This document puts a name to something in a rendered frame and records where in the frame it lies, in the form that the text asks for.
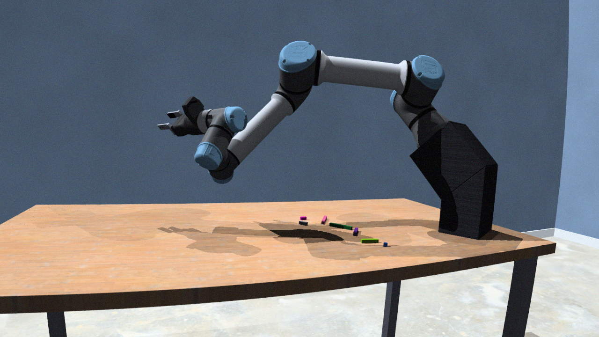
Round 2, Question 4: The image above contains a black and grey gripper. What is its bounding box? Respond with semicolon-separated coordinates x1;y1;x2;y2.
157;96;210;137

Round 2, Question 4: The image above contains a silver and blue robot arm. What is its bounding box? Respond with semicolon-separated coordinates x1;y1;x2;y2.
194;41;451;184

